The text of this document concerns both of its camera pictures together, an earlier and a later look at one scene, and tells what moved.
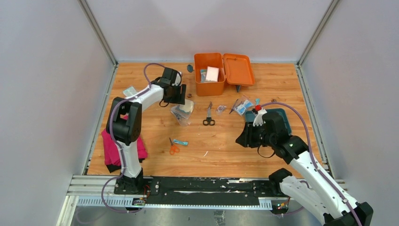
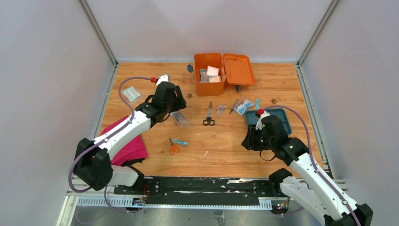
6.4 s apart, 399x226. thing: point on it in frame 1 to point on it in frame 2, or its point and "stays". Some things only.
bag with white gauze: (183, 113) to (215, 79)
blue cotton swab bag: (203, 75) stays
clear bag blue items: (243, 104) stays
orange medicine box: (234, 69) stays
